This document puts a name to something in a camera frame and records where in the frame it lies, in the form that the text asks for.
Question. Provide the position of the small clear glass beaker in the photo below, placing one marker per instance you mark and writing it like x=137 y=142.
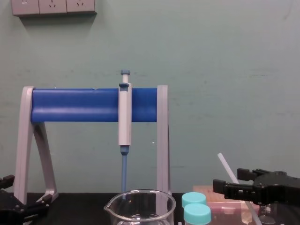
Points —
x=267 y=214

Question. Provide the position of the pink wooden tray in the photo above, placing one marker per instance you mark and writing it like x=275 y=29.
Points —
x=219 y=209

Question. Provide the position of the grey and blue pipette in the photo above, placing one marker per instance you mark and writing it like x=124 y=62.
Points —
x=124 y=117

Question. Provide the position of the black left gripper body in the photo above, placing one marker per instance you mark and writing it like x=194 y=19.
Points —
x=9 y=211

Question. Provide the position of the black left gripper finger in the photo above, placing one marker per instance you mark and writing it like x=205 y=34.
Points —
x=37 y=206
x=6 y=181

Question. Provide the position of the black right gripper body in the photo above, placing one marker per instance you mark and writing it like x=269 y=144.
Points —
x=279 y=187

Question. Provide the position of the clear stirring rod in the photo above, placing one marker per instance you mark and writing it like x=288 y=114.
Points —
x=225 y=164

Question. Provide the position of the large clear glass beaker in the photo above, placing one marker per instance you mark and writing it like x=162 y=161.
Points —
x=140 y=211

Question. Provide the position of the grey pipette stand blue bar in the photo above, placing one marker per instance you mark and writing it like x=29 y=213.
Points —
x=75 y=105

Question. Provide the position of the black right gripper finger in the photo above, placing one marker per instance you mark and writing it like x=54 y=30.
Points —
x=246 y=174
x=234 y=190

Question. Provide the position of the bottle with teal cap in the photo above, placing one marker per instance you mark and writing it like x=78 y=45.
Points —
x=197 y=213
x=193 y=198

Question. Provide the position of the grey wall socket panel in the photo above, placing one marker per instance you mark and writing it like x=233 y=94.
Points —
x=52 y=7

